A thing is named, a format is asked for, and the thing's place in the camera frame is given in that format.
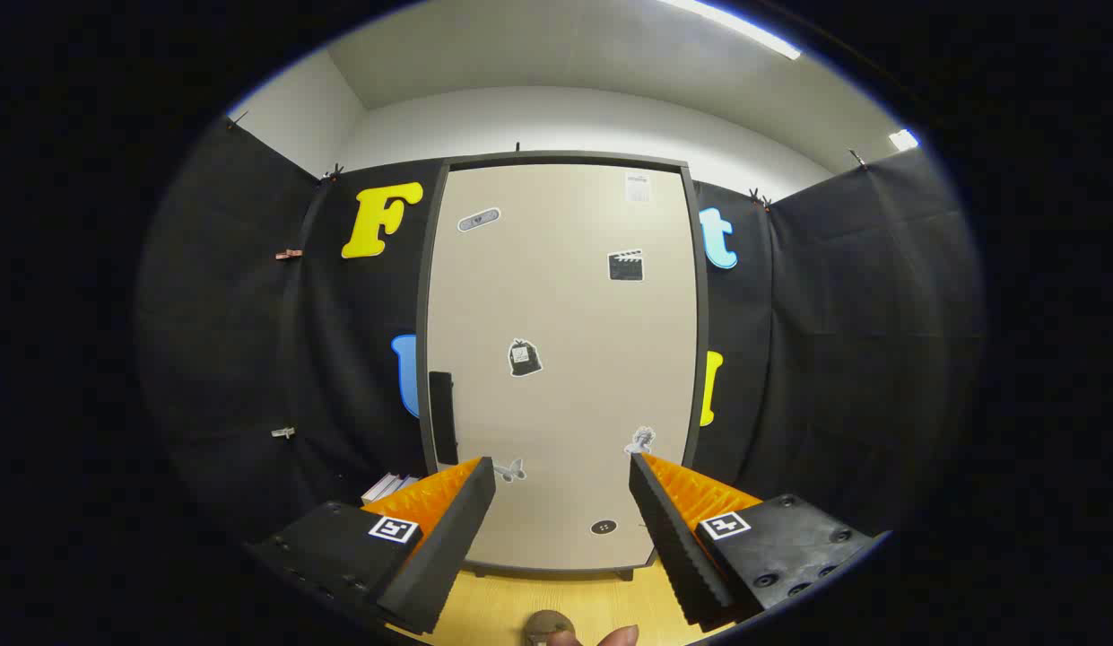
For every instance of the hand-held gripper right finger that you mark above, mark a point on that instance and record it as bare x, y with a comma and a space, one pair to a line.
673, 538

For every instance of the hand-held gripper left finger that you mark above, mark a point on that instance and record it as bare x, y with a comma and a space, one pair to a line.
448, 538

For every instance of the grey shoe cabinet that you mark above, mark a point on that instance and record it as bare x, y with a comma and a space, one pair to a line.
703, 314

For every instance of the white book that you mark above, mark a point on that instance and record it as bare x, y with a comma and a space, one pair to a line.
381, 489

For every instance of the black backdrop cloth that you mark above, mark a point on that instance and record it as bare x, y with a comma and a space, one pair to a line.
834, 314

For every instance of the brown clip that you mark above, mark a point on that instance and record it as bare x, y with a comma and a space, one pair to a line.
288, 255

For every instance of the small ceiling light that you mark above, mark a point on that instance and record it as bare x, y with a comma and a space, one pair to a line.
903, 139

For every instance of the long ceiling light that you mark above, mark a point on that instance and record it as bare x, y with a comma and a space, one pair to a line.
735, 27

